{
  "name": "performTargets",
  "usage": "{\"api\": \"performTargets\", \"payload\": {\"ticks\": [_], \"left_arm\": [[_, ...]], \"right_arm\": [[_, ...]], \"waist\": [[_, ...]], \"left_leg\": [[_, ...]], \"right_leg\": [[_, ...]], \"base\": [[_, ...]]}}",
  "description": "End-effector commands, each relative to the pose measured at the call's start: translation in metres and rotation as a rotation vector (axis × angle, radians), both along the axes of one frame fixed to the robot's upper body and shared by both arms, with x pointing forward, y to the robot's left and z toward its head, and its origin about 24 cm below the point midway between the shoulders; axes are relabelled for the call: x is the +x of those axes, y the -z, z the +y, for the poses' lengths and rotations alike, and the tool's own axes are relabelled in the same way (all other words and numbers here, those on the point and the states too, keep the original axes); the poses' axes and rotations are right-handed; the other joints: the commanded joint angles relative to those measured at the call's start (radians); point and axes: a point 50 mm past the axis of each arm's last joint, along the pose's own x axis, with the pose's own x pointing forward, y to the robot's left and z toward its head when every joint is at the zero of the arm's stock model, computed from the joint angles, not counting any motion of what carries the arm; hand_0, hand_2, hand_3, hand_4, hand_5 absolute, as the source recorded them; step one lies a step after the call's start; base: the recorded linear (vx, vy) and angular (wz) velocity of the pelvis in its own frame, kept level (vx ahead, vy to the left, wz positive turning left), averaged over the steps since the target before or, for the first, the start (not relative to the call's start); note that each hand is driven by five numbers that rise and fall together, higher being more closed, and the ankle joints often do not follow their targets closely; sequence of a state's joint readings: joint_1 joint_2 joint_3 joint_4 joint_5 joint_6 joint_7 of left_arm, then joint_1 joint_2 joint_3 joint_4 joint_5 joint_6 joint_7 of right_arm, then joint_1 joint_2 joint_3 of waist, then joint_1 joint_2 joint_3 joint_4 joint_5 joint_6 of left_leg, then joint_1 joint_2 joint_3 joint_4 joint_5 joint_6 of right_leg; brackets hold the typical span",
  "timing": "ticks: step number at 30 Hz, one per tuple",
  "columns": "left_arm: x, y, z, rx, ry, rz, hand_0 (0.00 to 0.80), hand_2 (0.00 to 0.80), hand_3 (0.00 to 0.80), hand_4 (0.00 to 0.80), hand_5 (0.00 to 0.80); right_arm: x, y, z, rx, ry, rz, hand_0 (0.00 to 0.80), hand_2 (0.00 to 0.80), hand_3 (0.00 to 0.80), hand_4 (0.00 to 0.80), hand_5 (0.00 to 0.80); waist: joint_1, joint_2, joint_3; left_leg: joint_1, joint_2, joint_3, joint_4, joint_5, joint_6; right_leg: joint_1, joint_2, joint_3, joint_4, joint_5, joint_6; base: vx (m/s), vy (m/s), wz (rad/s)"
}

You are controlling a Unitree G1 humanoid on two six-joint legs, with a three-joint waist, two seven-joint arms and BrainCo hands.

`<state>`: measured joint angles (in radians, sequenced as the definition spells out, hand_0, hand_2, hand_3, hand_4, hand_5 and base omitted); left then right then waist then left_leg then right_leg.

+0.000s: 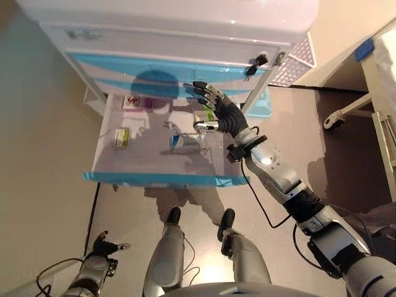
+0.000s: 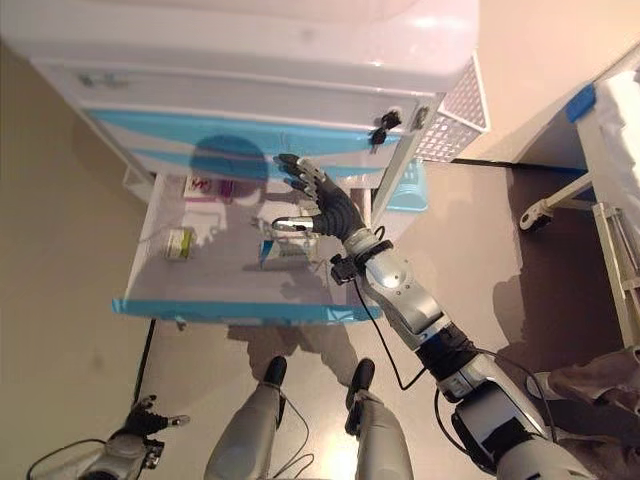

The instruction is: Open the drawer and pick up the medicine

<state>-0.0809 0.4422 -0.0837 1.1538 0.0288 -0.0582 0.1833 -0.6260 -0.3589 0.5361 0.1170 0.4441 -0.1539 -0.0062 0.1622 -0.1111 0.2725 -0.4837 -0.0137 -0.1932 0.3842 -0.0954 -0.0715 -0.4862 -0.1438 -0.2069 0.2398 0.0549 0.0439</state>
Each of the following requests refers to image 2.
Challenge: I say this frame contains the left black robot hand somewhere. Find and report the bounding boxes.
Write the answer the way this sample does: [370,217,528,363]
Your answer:
[119,394,191,444]

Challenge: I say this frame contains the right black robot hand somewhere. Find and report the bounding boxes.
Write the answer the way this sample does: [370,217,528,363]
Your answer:
[272,153,371,241]

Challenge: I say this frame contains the blue and white medicine box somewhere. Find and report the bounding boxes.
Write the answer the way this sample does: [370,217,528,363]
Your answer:
[258,238,321,271]

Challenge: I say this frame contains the deep drawer with blue handle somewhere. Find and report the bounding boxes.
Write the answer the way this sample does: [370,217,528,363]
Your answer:
[110,172,384,326]

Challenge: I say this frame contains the pink and purple medicine box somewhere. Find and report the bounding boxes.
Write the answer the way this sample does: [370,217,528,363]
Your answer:
[184,174,236,201]

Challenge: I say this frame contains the small green medicine box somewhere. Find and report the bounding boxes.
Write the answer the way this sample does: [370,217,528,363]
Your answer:
[164,227,195,261]

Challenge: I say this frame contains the white bin with blue lid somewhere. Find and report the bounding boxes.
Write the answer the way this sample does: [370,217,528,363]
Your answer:
[387,159,429,211]

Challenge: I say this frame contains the black keys in lock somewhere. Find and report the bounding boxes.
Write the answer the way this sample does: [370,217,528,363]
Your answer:
[369,110,404,151]

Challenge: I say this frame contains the left silver robot leg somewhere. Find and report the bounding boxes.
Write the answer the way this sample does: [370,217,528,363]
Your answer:
[204,355,289,480]

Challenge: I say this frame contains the silver robot leg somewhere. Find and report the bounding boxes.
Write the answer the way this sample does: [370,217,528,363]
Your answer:
[344,358,414,480]
[204,355,289,480]

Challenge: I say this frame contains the white perforated plastic basket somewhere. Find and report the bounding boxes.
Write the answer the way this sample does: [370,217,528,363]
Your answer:
[414,54,489,162]

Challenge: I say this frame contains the white medical trolley cart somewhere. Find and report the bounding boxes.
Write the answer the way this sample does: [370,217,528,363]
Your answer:
[0,0,489,226]

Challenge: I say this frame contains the small white trolley holder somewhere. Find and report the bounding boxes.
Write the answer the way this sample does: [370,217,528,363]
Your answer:
[122,167,157,201]

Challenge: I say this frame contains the right silver robot leg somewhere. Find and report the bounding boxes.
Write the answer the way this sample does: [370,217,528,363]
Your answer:
[344,358,414,480]

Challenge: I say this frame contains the blue tag on bed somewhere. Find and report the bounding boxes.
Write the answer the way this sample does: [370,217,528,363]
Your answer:
[565,83,597,121]

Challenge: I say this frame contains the white bed mattress sheet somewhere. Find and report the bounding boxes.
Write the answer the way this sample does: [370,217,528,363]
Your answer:
[594,69,640,201]

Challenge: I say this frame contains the person in khaki trousers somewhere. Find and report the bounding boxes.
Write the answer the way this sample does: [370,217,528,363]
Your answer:
[532,344,640,416]

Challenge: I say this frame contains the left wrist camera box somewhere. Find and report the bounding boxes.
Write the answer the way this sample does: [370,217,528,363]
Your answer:
[144,439,166,469]

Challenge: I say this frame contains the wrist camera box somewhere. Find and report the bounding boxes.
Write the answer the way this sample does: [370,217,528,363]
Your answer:
[144,439,166,469]
[329,253,361,285]

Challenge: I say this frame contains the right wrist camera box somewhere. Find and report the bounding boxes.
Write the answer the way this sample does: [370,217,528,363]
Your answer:
[329,253,361,285]

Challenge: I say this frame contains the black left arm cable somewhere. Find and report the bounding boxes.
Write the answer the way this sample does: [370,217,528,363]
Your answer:
[27,438,109,480]

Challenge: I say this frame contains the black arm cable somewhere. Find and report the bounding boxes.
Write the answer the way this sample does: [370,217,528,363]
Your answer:
[349,277,556,451]
[27,438,109,480]

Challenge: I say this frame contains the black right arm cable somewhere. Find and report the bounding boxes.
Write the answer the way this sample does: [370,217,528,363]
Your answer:
[349,277,556,451]

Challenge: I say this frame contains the thin cable on floor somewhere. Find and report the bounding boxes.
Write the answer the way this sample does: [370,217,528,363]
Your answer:
[269,394,314,480]

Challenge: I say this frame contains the white hospital bed frame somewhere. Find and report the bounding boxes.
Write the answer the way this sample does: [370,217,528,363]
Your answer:
[517,47,640,351]

